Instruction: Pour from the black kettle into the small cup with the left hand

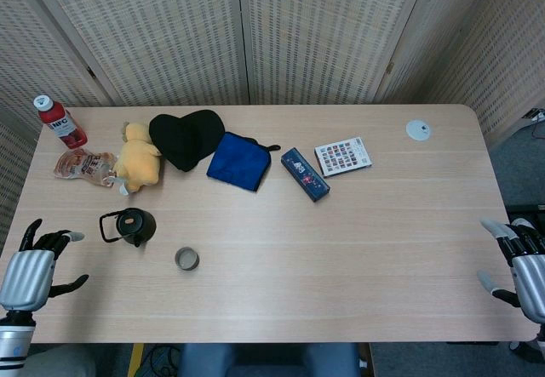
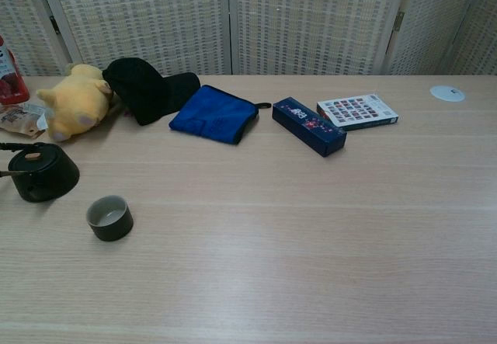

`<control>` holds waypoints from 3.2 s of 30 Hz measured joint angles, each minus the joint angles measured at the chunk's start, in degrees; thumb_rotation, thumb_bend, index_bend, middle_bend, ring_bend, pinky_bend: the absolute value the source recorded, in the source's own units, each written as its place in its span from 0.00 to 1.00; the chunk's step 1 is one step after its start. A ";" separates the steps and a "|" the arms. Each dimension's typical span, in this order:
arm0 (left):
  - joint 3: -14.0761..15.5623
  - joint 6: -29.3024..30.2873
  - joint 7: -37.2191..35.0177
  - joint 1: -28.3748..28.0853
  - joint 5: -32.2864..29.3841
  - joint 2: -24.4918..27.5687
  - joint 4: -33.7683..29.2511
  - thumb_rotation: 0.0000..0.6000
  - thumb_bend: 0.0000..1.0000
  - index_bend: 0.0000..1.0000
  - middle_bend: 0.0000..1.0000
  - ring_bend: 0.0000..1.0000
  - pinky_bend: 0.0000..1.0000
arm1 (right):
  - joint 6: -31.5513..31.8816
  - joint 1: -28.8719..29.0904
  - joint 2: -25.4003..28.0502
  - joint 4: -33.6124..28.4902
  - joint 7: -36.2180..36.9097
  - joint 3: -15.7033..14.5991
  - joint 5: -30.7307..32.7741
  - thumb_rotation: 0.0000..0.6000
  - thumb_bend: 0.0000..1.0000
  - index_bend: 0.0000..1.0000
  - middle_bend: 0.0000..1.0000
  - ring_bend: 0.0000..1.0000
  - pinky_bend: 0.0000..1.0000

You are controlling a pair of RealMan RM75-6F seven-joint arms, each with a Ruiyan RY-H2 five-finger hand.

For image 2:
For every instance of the brass screen hinge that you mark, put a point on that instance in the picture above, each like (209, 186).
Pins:
(400, 21)
(54, 25)

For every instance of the long dark blue box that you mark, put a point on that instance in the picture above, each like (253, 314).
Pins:
(306, 126)

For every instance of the small dark ceramic cup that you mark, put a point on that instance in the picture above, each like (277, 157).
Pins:
(112, 228)

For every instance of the black knit hat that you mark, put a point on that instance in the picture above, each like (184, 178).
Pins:
(143, 91)

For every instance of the blue microfiber towel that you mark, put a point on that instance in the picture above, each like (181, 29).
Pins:
(209, 111)

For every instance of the woven folding screen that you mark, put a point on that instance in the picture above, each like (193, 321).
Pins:
(155, 18)

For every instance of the red juice bottle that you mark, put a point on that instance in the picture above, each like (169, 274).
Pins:
(11, 84)

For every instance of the white box with picture grid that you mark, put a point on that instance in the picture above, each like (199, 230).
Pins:
(357, 111)

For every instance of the black cast iron teapot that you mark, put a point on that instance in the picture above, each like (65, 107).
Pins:
(42, 181)

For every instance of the yellow plush toy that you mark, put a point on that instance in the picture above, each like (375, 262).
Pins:
(77, 99)

